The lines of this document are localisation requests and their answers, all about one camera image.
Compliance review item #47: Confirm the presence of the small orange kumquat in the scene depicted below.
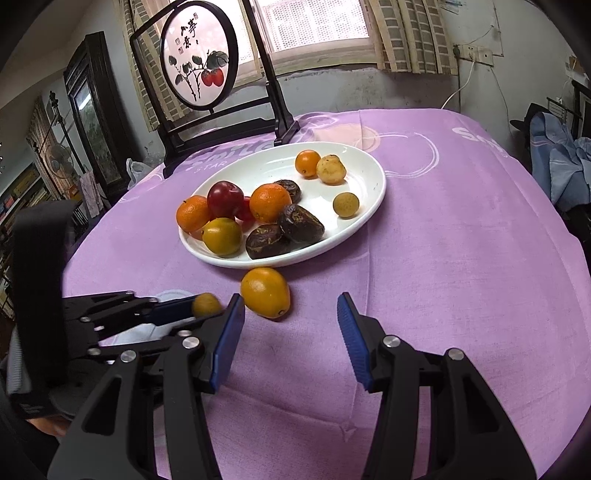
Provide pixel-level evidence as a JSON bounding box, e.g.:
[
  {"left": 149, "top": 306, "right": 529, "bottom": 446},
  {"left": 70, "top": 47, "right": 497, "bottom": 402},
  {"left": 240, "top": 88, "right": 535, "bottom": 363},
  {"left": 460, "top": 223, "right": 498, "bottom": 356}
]
[{"left": 191, "top": 292, "right": 223, "bottom": 318}]

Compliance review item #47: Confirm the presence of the standing fan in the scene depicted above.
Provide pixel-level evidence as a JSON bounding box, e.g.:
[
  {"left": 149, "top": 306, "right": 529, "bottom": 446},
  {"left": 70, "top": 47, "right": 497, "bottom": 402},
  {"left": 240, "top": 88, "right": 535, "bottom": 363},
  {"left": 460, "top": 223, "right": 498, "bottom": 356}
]
[{"left": 44, "top": 90, "right": 77, "bottom": 204}]

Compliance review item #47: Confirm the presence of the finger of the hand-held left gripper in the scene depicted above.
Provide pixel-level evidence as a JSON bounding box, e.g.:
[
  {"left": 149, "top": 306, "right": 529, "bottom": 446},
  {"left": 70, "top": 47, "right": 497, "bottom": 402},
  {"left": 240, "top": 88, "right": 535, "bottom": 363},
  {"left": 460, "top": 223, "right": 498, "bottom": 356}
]
[
  {"left": 62, "top": 290, "right": 197, "bottom": 343},
  {"left": 68, "top": 311, "right": 228, "bottom": 366}
]

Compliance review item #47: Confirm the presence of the white plastic bag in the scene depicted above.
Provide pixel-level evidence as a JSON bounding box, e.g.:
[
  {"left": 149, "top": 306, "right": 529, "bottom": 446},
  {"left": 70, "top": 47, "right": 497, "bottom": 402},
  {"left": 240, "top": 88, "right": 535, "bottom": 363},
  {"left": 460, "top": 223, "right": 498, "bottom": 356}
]
[{"left": 124, "top": 158, "right": 155, "bottom": 188}]

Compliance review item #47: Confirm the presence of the blue clothes pile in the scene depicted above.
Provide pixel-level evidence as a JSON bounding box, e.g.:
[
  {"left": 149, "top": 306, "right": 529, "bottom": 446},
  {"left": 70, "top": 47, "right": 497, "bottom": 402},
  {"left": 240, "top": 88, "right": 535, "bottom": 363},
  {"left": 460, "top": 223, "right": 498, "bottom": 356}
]
[{"left": 529, "top": 113, "right": 591, "bottom": 213}]

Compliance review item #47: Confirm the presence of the dark red plum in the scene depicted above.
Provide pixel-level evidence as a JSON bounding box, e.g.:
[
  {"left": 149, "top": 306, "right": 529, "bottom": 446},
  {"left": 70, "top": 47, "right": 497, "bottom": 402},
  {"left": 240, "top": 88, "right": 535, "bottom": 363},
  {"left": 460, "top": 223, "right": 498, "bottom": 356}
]
[{"left": 207, "top": 181, "right": 245, "bottom": 219}]

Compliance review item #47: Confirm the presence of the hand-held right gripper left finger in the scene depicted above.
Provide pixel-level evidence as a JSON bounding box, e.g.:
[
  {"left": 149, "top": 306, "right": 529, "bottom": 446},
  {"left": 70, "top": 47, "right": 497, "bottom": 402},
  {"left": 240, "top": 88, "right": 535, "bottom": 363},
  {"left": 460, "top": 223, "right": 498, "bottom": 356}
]
[{"left": 47, "top": 293, "right": 246, "bottom": 480}]

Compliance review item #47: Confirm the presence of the white power cable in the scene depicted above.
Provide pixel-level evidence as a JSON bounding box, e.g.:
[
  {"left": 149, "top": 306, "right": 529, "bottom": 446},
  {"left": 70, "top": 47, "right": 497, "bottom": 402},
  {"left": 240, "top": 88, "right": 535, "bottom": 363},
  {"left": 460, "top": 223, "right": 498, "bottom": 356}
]
[{"left": 441, "top": 58, "right": 476, "bottom": 110}]

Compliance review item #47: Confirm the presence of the bookshelf with books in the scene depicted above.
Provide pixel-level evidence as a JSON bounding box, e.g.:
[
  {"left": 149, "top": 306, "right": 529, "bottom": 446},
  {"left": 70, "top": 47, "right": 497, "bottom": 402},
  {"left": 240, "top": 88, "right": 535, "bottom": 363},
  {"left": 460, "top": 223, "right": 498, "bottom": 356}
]
[{"left": 0, "top": 161, "right": 61, "bottom": 319}]

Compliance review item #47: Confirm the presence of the wall power outlet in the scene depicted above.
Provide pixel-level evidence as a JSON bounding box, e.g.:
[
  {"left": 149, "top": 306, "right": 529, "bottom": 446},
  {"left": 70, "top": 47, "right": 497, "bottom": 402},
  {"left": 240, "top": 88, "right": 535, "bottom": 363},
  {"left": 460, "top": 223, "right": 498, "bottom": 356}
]
[{"left": 452, "top": 44, "right": 494, "bottom": 65}]

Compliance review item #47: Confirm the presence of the purple printed tablecloth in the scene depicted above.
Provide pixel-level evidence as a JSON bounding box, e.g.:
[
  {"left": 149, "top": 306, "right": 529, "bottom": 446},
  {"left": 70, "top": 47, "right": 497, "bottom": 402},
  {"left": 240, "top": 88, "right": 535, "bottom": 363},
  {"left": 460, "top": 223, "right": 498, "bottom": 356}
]
[{"left": 60, "top": 108, "right": 591, "bottom": 480}]

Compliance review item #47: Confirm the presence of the yellow spotted loquat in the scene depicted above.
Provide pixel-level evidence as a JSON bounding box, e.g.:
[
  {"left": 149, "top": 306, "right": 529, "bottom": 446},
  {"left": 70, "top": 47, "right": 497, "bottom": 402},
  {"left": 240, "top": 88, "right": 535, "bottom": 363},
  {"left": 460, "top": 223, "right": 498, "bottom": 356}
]
[{"left": 316, "top": 154, "right": 347, "bottom": 186}]

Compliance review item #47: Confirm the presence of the small mandarin orange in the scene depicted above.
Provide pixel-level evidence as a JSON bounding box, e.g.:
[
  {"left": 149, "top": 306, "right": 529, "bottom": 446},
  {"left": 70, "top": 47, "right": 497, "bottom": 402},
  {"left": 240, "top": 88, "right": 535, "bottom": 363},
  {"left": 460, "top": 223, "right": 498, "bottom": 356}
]
[{"left": 176, "top": 195, "right": 213, "bottom": 233}]

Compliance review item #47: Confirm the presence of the dark brown date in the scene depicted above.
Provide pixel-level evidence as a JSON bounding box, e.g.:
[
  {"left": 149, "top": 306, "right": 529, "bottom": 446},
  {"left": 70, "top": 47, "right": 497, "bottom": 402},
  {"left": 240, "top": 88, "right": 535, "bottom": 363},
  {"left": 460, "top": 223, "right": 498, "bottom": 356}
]
[
  {"left": 273, "top": 179, "right": 303, "bottom": 204},
  {"left": 245, "top": 224, "right": 296, "bottom": 260},
  {"left": 277, "top": 204, "right": 326, "bottom": 244}
]

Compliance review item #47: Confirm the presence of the white oval plate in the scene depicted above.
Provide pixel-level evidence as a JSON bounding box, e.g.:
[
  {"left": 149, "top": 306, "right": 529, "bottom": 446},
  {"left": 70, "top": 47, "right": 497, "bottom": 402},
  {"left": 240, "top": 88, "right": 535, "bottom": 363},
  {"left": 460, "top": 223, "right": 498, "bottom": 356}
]
[{"left": 178, "top": 142, "right": 387, "bottom": 269}]

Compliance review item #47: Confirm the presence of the window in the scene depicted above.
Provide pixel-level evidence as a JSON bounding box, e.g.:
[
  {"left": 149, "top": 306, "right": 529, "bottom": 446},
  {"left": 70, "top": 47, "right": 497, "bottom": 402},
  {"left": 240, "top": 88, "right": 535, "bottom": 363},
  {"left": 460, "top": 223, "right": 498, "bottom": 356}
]
[{"left": 231, "top": 0, "right": 386, "bottom": 88}]

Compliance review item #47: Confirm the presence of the black framed decorative screen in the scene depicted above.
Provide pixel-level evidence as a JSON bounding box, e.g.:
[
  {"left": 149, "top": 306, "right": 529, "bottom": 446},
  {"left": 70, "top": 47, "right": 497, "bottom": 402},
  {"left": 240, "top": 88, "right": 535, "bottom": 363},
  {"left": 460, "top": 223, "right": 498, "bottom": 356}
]
[{"left": 130, "top": 0, "right": 301, "bottom": 178}]

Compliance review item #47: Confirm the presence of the beige checked curtain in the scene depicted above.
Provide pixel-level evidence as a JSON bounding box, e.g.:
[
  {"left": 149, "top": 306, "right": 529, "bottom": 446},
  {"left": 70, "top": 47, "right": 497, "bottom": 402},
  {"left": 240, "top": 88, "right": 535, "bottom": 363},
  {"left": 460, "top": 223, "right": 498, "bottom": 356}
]
[
  {"left": 367, "top": 0, "right": 458, "bottom": 77},
  {"left": 121, "top": 0, "right": 195, "bottom": 132}
]

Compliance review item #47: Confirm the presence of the small yellow longan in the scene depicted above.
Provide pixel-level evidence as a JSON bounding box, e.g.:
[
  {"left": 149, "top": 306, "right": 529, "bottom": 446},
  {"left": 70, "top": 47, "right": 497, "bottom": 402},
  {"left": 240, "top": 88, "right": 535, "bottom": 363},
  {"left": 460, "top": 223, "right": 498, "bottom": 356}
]
[{"left": 333, "top": 192, "right": 361, "bottom": 217}]

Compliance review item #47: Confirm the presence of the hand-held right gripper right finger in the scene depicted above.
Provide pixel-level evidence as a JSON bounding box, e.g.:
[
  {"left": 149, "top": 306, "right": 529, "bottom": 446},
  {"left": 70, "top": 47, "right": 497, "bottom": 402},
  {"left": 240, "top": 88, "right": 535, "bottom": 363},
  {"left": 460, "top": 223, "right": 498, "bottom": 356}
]
[{"left": 336, "top": 292, "right": 537, "bottom": 480}]

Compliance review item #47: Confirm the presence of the large mandarin orange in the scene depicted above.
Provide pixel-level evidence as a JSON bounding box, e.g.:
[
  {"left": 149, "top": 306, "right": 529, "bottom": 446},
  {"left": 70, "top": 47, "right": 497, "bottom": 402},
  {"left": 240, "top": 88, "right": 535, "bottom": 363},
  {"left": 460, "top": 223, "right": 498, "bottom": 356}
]
[{"left": 250, "top": 183, "right": 293, "bottom": 223}]

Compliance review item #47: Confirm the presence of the smooth orange fruit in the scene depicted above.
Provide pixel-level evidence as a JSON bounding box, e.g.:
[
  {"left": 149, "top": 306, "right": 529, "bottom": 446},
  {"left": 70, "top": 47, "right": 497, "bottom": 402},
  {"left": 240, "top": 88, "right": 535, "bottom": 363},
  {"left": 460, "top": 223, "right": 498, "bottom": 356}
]
[
  {"left": 295, "top": 150, "right": 321, "bottom": 178},
  {"left": 202, "top": 217, "right": 243, "bottom": 257},
  {"left": 240, "top": 267, "right": 291, "bottom": 319}
]

